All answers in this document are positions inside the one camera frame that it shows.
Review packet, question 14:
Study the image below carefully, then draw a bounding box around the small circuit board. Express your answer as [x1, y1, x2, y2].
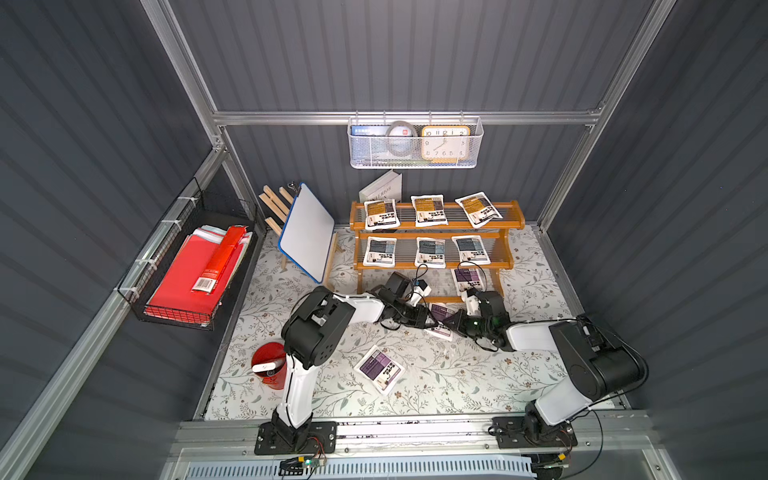
[278, 456, 327, 479]

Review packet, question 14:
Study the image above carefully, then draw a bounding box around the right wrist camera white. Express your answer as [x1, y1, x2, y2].
[462, 288, 481, 317]

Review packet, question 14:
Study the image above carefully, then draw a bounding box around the yellow coffee bag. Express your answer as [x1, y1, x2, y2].
[364, 199, 400, 231]
[455, 192, 503, 229]
[411, 194, 448, 228]

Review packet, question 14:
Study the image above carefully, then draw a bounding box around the red long box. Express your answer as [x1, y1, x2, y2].
[192, 226, 247, 294]

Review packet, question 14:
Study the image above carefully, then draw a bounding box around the blue white box in basket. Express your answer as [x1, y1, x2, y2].
[349, 125, 389, 152]

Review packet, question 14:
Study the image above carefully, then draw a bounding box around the blue framed whiteboard easel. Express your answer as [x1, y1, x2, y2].
[258, 183, 337, 290]

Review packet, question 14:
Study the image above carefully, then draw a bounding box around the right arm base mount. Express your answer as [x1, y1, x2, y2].
[487, 401, 578, 450]

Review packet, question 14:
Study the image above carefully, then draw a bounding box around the white wire hanging basket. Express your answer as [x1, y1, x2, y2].
[347, 116, 485, 171]

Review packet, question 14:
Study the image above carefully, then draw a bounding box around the purple coffee bag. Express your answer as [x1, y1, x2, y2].
[354, 345, 405, 395]
[451, 266, 486, 296]

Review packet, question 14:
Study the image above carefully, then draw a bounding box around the yellow square analog clock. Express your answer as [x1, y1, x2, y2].
[421, 125, 471, 163]

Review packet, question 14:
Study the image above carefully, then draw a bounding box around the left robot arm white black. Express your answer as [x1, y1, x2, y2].
[273, 272, 438, 432]

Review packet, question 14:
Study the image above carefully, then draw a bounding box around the red folders stack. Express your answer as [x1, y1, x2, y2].
[144, 225, 253, 327]

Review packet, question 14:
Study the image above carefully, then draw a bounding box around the orange wooden two-tier shelf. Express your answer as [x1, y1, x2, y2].
[350, 201, 526, 293]

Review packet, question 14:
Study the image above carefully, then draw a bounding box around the blue coffee bag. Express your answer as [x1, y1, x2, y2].
[452, 235, 491, 266]
[414, 237, 446, 269]
[363, 237, 397, 268]

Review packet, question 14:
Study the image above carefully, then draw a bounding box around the round clear tape roll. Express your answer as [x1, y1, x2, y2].
[385, 120, 418, 158]

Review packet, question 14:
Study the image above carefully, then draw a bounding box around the black wire wall basket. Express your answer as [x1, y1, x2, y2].
[117, 181, 262, 330]

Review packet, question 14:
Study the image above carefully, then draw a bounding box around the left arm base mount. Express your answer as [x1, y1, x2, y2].
[254, 413, 338, 456]

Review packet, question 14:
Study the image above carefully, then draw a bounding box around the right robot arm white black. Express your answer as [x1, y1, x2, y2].
[438, 289, 649, 438]

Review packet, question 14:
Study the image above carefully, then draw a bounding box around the red round object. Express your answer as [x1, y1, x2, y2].
[251, 341, 287, 390]

